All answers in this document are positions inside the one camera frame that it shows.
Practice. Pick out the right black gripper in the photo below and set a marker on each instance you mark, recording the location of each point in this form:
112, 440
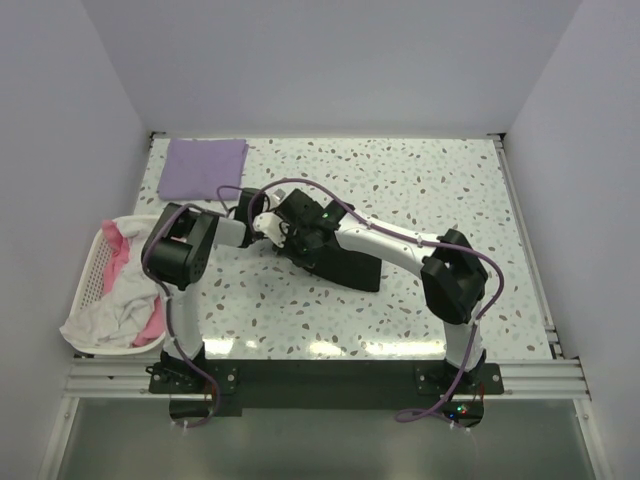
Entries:
308, 261

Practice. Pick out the black t shirt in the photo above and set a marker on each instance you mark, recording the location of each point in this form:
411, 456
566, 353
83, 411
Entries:
349, 269

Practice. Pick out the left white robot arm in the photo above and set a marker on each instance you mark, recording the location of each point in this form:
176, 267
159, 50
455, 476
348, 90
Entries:
177, 254

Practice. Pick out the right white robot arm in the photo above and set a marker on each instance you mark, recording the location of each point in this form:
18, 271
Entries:
452, 278

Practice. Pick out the folded purple t shirt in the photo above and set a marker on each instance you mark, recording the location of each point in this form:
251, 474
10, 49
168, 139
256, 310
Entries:
198, 170

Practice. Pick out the pink t shirt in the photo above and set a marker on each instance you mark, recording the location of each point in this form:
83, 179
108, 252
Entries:
134, 316

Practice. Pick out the white t shirt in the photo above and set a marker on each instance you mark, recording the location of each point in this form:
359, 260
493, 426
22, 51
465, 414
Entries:
125, 295

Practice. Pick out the white laundry basket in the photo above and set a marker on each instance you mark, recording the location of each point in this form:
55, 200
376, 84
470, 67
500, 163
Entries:
95, 295

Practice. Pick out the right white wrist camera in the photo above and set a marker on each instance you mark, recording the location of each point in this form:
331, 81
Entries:
271, 226

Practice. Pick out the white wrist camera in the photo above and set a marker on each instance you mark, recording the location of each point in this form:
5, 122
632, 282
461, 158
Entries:
278, 196
271, 226

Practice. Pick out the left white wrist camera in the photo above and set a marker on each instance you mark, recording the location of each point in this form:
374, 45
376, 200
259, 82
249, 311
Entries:
278, 196

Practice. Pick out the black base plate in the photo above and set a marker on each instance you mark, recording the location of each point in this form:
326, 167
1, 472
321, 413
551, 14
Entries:
226, 388

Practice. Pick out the aluminium frame rail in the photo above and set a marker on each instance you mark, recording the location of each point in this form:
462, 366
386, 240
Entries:
522, 380

